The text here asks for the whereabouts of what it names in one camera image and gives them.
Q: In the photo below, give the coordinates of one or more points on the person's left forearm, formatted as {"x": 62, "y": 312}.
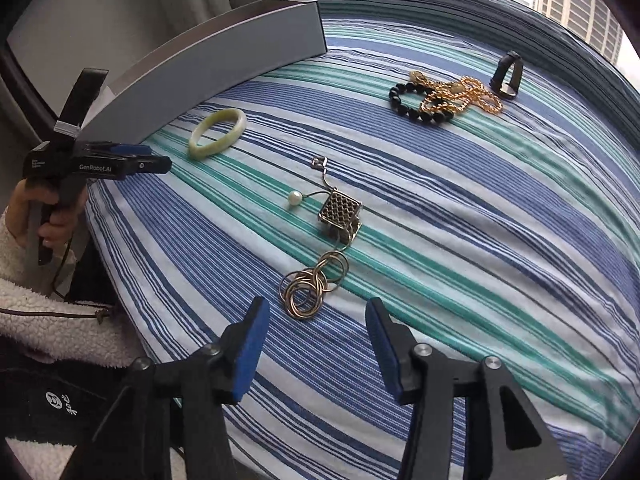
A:
{"x": 50, "y": 330}

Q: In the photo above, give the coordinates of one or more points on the person's left hand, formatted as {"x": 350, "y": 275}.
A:
{"x": 55, "y": 227}

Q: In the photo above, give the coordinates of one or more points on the black printed garment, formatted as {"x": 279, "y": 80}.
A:
{"x": 50, "y": 400}

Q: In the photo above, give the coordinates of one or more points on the long white cardboard box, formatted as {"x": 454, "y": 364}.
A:
{"x": 225, "y": 65}

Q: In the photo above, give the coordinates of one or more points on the pale green jade bangle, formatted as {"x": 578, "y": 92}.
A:
{"x": 196, "y": 142}

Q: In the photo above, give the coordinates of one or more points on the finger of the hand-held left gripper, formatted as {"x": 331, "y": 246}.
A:
{"x": 150, "y": 165}
{"x": 131, "y": 150}

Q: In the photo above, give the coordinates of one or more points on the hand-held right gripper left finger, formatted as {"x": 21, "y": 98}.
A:
{"x": 250, "y": 350}

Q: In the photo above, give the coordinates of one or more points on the gold mesh pearl earring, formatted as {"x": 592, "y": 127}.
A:
{"x": 340, "y": 210}

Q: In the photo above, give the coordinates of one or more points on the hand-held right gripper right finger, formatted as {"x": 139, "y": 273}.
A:
{"x": 382, "y": 350}

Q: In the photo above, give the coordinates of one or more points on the blue green striped bedsheet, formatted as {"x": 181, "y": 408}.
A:
{"x": 450, "y": 260}

